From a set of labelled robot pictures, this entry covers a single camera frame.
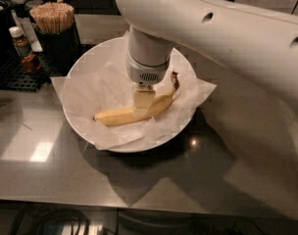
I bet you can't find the small red-brown jar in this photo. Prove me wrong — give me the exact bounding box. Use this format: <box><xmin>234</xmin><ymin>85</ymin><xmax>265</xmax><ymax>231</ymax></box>
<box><xmin>22</xmin><ymin>54</ymin><xmax>41</xmax><ymax>74</ymax></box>

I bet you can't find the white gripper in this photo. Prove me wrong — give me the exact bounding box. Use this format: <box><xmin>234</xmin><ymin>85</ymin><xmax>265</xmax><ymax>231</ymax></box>
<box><xmin>125</xmin><ymin>53</ymin><xmax>170</xmax><ymax>117</ymax></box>

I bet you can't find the white paper liner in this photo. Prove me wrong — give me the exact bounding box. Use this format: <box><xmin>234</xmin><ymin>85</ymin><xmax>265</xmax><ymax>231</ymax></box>
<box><xmin>50</xmin><ymin>30</ymin><xmax>218</xmax><ymax>151</ymax></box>

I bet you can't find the white bowl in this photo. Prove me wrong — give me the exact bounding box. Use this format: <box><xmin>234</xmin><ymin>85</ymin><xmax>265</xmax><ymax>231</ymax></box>
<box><xmin>62</xmin><ymin>36</ymin><xmax>198</xmax><ymax>154</ymax></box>

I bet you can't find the black grid mat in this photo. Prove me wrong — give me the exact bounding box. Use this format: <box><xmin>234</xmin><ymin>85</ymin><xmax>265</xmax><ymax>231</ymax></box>
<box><xmin>0</xmin><ymin>47</ymin><xmax>68</xmax><ymax>92</ymax></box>

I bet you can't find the white flat packet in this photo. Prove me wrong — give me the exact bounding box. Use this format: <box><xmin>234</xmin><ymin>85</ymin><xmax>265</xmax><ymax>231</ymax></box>
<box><xmin>11</xmin><ymin>10</ymin><xmax>43</xmax><ymax>53</ymax></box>

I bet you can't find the small brown sauce bottle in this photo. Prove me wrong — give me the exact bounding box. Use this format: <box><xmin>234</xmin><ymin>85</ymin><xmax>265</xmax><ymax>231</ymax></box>
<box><xmin>9</xmin><ymin>26</ymin><xmax>31</xmax><ymax>57</ymax></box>

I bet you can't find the bundle of wooden chopsticks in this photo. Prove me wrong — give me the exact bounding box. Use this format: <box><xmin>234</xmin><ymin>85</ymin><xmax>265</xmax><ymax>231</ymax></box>
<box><xmin>29</xmin><ymin>2</ymin><xmax>75</xmax><ymax>34</ymax></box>

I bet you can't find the yellow banana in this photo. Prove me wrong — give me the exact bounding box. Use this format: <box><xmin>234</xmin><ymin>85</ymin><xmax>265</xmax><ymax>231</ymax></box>
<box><xmin>93</xmin><ymin>71</ymin><xmax>179</xmax><ymax>126</ymax></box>

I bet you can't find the black container far left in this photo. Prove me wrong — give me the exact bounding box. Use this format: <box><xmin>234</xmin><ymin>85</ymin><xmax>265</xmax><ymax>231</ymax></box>
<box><xmin>0</xmin><ymin>1</ymin><xmax>15</xmax><ymax>64</ymax></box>

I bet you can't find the grey lidded shaker jar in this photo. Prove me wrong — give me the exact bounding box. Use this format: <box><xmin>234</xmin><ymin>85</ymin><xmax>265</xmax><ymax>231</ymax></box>
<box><xmin>11</xmin><ymin>0</ymin><xmax>29</xmax><ymax>18</ymax></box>

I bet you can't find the black chopstick holder cup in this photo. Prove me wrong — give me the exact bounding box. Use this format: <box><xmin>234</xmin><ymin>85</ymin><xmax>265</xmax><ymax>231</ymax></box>
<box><xmin>36</xmin><ymin>23</ymin><xmax>81</xmax><ymax>74</ymax></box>

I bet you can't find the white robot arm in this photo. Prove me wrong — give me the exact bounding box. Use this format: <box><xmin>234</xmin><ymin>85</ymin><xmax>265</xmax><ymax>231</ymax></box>
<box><xmin>116</xmin><ymin>0</ymin><xmax>298</xmax><ymax>110</ymax></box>

